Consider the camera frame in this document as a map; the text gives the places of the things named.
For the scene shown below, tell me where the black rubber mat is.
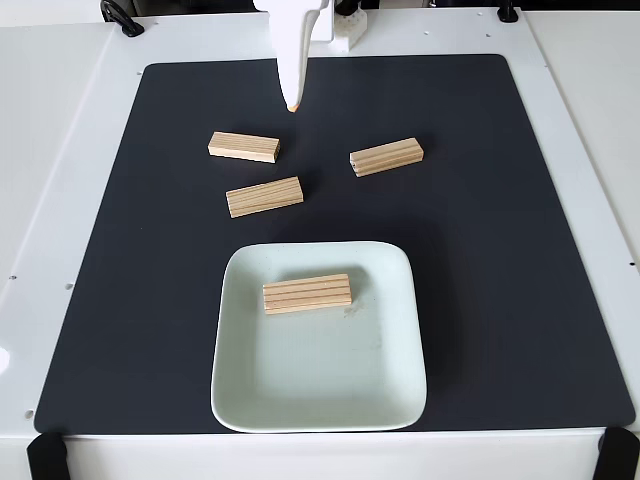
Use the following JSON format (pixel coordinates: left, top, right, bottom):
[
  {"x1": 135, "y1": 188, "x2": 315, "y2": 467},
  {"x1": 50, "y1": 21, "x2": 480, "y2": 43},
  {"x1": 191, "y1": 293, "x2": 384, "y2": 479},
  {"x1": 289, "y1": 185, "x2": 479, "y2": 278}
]
[{"x1": 33, "y1": 53, "x2": 636, "y2": 435}]

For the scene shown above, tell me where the pale green square plate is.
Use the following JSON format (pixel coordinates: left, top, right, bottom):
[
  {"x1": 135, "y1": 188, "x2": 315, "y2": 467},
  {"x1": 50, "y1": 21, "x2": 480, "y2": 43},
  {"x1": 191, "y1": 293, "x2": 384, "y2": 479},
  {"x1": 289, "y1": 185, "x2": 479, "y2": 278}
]
[{"x1": 209, "y1": 240, "x2": 429, "y2": 434}]

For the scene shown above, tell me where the smooth wooden block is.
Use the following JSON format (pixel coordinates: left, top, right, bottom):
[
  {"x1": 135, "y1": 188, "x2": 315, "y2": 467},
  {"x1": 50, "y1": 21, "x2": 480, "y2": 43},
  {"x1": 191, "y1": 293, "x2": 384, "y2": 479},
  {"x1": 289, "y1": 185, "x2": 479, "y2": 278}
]
[{"x1": 207, "y1": 131, "x2": 281, "y2": 165}]

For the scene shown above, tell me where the grooved wooden block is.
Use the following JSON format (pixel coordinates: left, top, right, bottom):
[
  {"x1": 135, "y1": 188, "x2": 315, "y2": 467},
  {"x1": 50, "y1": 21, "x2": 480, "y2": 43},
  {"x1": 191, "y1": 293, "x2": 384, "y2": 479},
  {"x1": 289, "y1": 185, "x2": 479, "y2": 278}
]
[
  {"x1": 262, "y1": 273, "x2": 354, "y2": 316},
  {"x1": 349, "y1": 137, "x2": 425, "y2": 179}
]

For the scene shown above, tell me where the striped wooden block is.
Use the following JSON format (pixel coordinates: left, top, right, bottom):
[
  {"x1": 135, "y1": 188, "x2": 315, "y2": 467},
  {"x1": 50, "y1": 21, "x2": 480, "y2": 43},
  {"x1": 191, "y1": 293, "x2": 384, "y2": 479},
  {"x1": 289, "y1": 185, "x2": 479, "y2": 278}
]
[{"x1": 225, "y1": 175, "x2": 305, "y2": 220}]

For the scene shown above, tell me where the white studded base block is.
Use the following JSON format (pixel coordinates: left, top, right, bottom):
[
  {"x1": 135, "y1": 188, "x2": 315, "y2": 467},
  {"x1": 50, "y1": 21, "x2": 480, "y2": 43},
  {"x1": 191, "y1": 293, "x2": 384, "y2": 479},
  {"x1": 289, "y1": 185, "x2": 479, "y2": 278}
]
[{"x1": 333, "y1": 10, "x2": 370, "y2": 52}]

